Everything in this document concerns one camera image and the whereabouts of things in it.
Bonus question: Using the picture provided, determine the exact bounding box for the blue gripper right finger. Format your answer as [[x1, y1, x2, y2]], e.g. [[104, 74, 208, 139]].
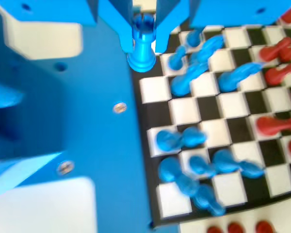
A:
[[155, 0, 193, 53]]

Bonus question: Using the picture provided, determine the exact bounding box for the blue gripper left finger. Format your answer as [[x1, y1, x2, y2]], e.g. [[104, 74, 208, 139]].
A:
[[98, 0, 134, 53]]

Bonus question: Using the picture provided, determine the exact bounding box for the blue chess rook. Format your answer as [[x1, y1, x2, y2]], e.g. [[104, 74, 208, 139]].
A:
[[127, 13, 157, 73]]

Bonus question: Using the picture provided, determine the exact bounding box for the blue chess pawn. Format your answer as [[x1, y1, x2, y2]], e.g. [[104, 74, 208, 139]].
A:
[[186, 28, 205, 47], [183, 126, 208, 148], [193, 183, 226, 217], [168, 45, 188, 70], [189, 155, 217, 177]]

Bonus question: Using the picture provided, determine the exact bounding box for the tall blue chess piece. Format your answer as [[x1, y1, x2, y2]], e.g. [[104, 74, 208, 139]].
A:
[[218, 61, 266, 92], [212, 149, 266, 179], [191, 35, 225, 64], [171, 62, 209, 97]]

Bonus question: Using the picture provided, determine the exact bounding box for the blue chess queen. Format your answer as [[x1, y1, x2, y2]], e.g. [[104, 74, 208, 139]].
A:
[[156, 129, 184, 151]]

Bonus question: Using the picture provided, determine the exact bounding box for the blue chess king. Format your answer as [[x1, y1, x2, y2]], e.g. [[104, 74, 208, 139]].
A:
[[158, 156, 200, 196]]

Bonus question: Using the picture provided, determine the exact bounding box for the black white chessboard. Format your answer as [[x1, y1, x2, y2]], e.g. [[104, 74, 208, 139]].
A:
[[132, 4, 291, 229]]

